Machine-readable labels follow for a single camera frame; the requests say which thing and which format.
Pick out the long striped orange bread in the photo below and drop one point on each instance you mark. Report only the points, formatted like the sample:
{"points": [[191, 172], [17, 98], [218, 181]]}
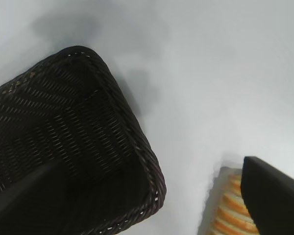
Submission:
{"points": [[231, 210]]}

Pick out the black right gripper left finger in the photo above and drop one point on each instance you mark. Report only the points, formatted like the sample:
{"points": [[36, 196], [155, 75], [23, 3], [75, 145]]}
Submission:
{"points": [[27, 210]]}

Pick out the dark brown wicker basket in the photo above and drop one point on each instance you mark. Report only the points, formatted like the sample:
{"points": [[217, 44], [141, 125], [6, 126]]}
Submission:
{"points": [[63, 117]]}

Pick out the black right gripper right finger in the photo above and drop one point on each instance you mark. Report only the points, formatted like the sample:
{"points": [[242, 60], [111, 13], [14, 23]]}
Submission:
{"points": [[279, 203]]}

